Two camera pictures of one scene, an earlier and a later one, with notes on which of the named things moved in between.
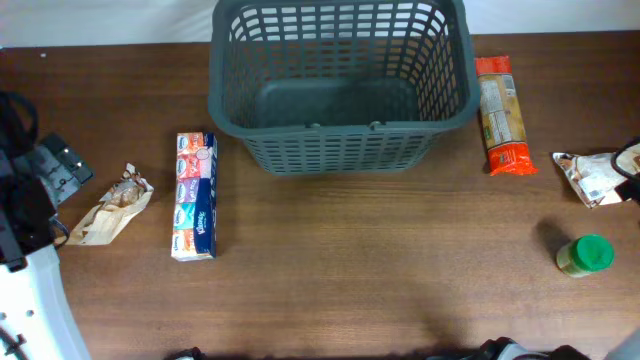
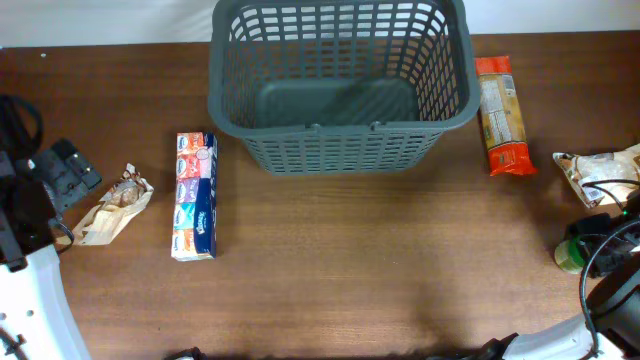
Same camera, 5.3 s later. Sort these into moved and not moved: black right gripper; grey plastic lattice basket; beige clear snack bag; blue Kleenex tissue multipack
Moved: black right gripper
Not moved: blue Kleenex tissue multipack; beige clear snack bag; grey plastic lattice basket
